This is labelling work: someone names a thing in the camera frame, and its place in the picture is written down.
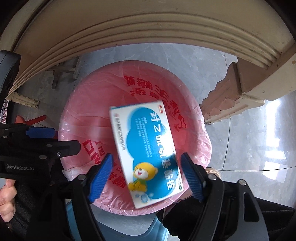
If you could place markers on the pink lined trash bin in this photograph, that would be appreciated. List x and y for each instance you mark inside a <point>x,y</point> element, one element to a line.
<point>85,118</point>

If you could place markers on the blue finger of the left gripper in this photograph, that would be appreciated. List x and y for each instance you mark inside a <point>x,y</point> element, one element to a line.
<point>67,148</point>
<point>38,132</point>

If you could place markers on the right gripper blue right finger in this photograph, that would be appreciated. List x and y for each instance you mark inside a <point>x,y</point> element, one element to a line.
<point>194,178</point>

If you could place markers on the blue plastic stool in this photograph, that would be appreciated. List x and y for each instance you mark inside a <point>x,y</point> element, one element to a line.
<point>118,227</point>

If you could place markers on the person left hand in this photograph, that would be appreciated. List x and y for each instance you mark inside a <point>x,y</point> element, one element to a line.
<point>7,200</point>

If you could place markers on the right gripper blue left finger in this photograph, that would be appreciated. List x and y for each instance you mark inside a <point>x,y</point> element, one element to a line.
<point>97,177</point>

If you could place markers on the blue cartoon medicine box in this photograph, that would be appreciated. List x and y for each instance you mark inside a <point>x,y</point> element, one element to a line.
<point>147,152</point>

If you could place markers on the red plastic stool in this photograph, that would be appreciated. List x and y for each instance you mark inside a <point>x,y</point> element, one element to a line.
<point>21,120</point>

